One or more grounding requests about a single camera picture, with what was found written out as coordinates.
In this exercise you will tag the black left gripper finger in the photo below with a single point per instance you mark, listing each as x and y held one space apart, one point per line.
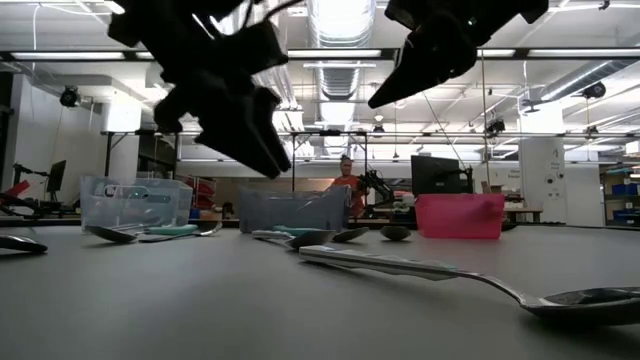
275 130
240 145

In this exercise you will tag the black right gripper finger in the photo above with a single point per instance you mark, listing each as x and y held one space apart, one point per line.
415 70

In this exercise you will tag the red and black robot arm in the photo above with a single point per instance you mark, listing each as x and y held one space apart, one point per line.
17 189

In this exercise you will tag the dark grey plastic bin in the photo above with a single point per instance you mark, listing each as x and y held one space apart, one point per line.
270 215

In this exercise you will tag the black beam with light strips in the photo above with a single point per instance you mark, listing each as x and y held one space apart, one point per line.
340 54

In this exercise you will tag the person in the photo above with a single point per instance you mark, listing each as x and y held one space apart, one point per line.
347 181

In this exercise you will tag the large black monitor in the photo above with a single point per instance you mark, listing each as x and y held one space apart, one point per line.
432 175

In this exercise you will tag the cardboard box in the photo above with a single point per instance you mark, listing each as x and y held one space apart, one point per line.
492 189

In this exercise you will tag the clear plastic bin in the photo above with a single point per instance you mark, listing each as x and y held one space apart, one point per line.
115 215

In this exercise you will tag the red plastic bin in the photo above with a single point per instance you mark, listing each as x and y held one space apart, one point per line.
450 217

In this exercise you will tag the grey table mat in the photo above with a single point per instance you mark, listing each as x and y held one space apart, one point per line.
250 310

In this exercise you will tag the small black monitor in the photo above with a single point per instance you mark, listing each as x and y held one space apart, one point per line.
56 175

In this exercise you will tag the shelf with blue bins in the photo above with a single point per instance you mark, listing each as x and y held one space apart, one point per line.
622 190

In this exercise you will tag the silver ventilation duct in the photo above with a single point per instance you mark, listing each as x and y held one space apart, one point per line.
340 30

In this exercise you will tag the black hanging camera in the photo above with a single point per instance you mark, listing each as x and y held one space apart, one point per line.
495 126
595 90
70 97

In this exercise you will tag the black metal workbench frame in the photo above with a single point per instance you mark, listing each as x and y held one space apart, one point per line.
108 150

